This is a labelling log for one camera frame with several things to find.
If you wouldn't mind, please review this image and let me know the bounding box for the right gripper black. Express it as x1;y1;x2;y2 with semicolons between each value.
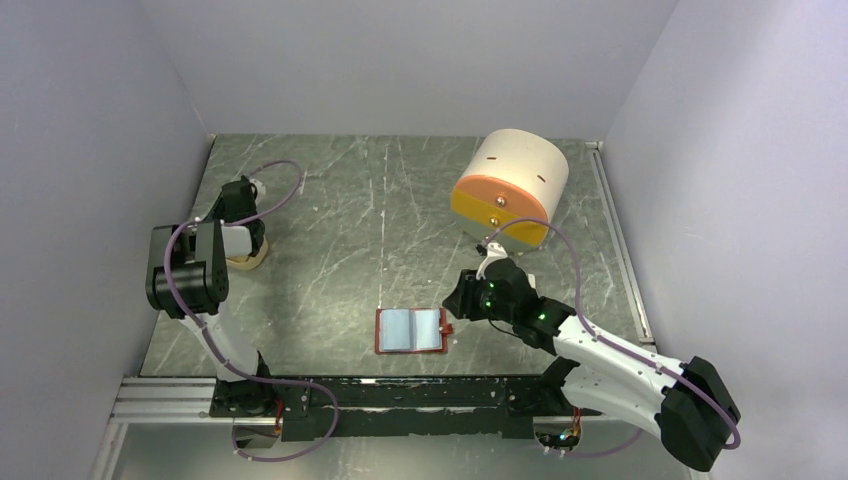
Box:
443;268;518;324

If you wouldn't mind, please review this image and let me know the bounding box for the cream cylindrical drawer box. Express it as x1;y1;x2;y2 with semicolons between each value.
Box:
450;129;570;252

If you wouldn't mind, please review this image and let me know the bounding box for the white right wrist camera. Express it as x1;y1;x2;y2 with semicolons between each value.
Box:
476;241;509;280

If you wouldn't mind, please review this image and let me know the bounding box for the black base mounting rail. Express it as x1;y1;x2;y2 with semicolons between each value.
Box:
208;374;576;442

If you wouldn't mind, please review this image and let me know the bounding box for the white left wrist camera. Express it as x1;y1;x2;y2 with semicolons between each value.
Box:
249;178;267;200

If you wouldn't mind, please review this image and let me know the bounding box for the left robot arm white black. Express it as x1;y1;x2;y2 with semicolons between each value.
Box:
145;176;277;417

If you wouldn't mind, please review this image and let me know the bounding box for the aluminium frame rail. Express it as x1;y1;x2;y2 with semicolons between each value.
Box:
105;376;690;425

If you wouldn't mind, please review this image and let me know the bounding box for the red leather card holder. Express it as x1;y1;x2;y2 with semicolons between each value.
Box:
374;308;454;355

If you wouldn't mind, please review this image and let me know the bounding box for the gold metal card tray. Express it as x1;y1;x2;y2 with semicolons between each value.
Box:
226;237;269;271

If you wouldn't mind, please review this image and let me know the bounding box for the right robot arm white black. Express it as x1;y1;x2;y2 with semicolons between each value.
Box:
442;259;741;472

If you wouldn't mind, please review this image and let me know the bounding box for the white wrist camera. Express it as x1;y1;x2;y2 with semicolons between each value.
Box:
476;241;509;280
249;178;267;200

